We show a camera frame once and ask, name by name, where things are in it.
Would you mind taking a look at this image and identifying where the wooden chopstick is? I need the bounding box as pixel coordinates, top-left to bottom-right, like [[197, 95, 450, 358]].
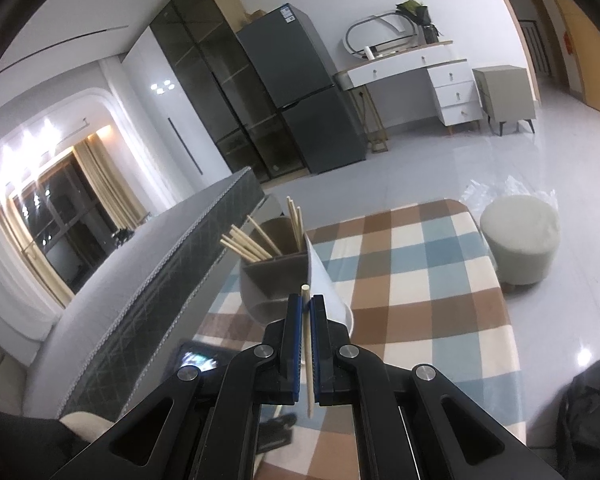
[[286, 196, 306, 252], [247, 214, 283, 256], [230, 226, 273, 260], [220, 235, 273, 263], [300, 284, 314, 419]]

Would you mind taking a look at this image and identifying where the grey quilted mattress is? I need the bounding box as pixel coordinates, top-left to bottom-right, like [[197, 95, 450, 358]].
[[22, 168, 264, 419]]

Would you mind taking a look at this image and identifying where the checkered blue brown blanket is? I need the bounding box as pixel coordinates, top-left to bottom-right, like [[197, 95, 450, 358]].
[[195, 200, 527, 479]]

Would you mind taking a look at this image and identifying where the grey utensil holder cup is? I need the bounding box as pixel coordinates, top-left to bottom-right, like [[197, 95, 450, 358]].
[[238, 216, 354, 335]]

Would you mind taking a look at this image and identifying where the black bag on floor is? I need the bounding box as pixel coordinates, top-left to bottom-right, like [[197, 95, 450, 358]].
[[556, 360, 600, 479]]

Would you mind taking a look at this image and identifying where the wooden chopstick in cup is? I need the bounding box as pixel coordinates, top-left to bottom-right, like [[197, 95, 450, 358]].
[[286, 196, 306, 252]]

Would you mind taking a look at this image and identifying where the beige window curtain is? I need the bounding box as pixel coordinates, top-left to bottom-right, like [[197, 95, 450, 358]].
[[72, 134, 148, 230]]

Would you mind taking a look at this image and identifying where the round beige ottoman stool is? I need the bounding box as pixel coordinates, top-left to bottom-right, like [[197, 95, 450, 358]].
[[480, 195, 560, 286]]

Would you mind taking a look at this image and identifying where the white dresser with drawers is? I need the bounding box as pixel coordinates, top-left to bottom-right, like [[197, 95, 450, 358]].
[[336, 40, 482, 153]]

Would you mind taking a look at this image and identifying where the dark grey refrigerator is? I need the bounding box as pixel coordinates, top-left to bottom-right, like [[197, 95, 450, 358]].
[[237, 3, 366, 174]]

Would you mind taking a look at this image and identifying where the black glass wardrobe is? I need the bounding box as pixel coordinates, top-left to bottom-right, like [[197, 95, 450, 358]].
[[150, 0, 304, 182]]

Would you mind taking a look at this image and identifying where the beige nightstand cabinet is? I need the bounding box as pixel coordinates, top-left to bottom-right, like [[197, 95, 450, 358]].
[[472, 65, 535, 136]]

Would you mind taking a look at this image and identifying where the oval vanity mirror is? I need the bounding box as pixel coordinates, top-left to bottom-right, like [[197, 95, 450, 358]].
[[342, 10, 420, 58]]

